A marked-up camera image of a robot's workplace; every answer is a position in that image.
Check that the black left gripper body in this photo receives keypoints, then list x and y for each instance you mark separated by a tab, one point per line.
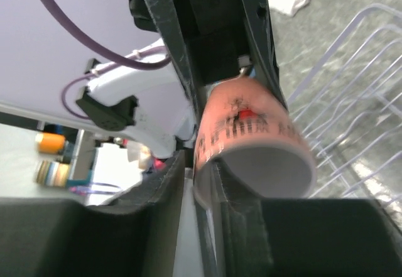
214	31

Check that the white wire dish rack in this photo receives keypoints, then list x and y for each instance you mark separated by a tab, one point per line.
348	108

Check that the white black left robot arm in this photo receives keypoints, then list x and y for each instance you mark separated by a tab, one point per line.
113	106

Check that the orange thread spool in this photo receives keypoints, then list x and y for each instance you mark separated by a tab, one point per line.
50	143

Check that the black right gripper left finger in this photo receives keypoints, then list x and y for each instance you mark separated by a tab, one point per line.
134	235

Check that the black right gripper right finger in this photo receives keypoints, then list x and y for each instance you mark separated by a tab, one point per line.
245	235

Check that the multicolour tape roll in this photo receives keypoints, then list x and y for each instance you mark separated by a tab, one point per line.
52	174

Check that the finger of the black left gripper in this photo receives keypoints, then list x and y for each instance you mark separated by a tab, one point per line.
261	45
165	18

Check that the pink printed mug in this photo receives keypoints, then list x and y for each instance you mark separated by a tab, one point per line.
251	132

